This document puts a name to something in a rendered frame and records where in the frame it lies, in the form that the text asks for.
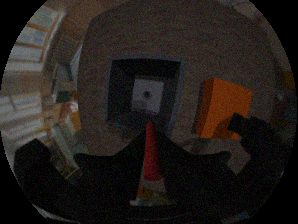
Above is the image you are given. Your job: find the red peg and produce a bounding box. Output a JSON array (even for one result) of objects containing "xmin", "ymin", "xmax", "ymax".
[{"xmin": 144, "ymin": 121, "xmax": 164, "ymax": 181}]

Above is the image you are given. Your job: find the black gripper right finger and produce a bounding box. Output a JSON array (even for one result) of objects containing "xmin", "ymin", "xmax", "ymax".
[{"xmin": 156, "ymin": 131, "xmax": 231, "ymax": 200}]

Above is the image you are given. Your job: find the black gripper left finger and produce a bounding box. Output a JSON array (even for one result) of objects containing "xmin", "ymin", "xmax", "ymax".
[{"xmin": 73, "ymin": 131, "xmax": 146, "ymax": 201}]

